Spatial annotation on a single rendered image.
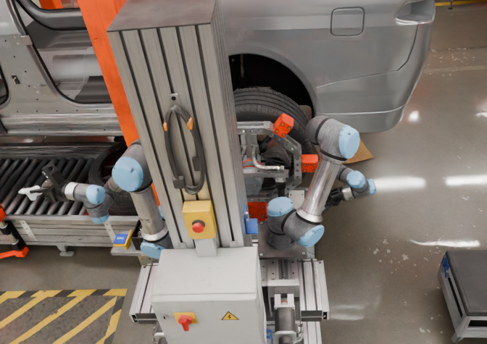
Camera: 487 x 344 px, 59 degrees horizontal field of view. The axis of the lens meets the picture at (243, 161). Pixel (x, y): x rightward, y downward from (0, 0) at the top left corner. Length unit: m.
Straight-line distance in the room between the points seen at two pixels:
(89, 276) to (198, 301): 1.91
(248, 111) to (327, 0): 0.69
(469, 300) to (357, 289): 0.67
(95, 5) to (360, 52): 1.37
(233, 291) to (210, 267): 0.12
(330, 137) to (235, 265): 0.62
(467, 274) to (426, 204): 0.92
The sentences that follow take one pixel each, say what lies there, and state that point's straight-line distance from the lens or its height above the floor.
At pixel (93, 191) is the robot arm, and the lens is 1.87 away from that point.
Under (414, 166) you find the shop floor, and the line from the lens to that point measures 3.78.
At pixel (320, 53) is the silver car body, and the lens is 2.50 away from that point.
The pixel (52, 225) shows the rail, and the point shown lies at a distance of 3.23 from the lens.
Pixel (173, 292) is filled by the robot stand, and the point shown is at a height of 1.23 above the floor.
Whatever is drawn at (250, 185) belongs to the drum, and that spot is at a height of 0.85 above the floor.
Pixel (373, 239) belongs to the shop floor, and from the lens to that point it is 3.17.
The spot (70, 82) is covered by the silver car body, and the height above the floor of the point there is 0.79.
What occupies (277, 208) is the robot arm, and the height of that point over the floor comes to 1.05.
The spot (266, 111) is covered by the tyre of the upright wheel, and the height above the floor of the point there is 1.16.
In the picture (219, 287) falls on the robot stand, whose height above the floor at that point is 1.23.
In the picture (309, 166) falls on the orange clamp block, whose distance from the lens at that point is 2.37.
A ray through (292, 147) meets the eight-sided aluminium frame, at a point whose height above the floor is 0.99.
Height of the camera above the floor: 2.41
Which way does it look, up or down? 40 degrees down
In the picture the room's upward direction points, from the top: 7 degrees counter-clockwise
